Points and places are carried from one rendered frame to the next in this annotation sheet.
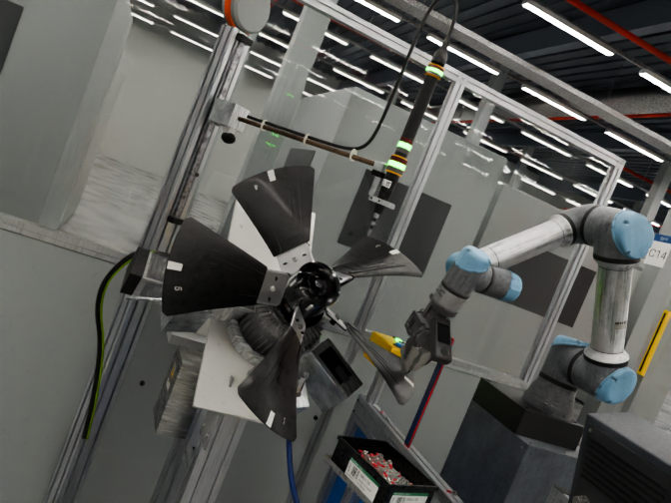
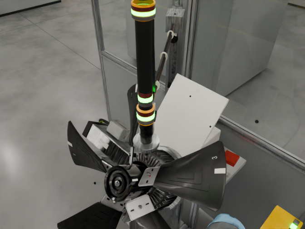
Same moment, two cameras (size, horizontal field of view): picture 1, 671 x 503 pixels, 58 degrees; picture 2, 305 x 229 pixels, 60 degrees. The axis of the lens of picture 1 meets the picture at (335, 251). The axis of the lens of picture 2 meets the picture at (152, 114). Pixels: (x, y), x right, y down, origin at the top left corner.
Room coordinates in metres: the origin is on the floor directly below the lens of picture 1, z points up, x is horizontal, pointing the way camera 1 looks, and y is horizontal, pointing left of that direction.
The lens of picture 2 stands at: (1.37, -0.51, 1.98)
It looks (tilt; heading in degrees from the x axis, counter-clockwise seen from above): 41 degrees down; 67
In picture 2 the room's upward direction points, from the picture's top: straight up
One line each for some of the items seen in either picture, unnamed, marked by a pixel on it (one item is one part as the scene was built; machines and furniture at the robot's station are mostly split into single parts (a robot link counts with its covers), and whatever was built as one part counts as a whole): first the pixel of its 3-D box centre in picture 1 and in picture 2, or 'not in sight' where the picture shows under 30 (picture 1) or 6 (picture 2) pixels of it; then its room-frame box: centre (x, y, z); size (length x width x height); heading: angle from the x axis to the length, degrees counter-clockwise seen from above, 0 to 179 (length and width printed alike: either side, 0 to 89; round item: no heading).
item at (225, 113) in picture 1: (228, 115); (175, 20); (1.88, 0.46, 1.55); 0.10 x 0.07 x 0.08; 57
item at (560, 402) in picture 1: (552, 393); not in sight; (1.83, -0.77, 1.13); 0.15 x 0.15 x 0.10
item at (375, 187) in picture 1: (384, 185); (146, 127); (1.55, -0.05, 1.50); 0.09 x 0.07 x 0.10; 57
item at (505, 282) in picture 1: (492, 280); not in sight; (1.51, -0.39, 1.38); 0.11 x 0.11 x 0.08; 27
